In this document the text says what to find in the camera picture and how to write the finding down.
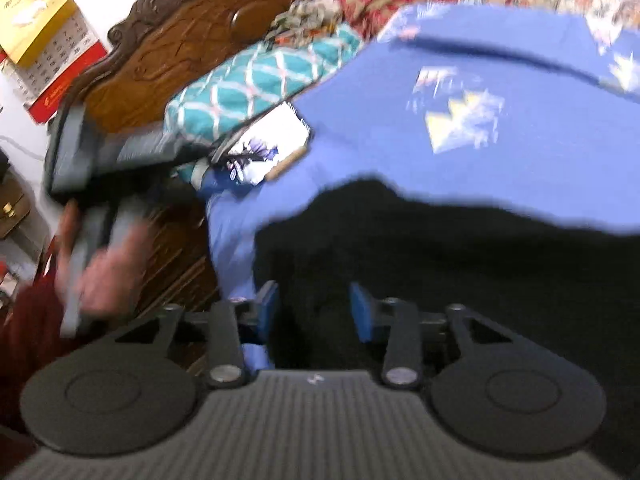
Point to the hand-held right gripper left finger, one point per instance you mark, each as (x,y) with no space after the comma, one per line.
(268,310)

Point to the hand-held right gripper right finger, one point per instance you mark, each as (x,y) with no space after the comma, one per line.
(361,312)

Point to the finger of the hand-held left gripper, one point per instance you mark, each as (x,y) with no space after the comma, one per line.
(222,178)

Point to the black pants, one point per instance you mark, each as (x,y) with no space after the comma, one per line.
(450,270)

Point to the person's left forearm red sleeve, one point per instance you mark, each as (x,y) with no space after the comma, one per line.
(30,350)

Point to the person's left hand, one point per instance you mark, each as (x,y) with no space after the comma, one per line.
(112,275)

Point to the black smartphone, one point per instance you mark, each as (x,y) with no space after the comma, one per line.
(270,145)

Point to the teal wave-pattern pillow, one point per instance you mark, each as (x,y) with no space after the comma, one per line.
(250,85)

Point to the wooden bedside cabinet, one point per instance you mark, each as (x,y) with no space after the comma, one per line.
(15,210)

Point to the carved wooden headboard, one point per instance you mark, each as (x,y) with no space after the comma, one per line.
(175,40)

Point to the crumpled patterned scarf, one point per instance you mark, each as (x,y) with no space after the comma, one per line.
(305,20)

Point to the blue printed bedsheet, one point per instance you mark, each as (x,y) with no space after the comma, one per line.
(400,100)

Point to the red and yellow wall calendar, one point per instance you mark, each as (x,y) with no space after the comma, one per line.
(45,35)

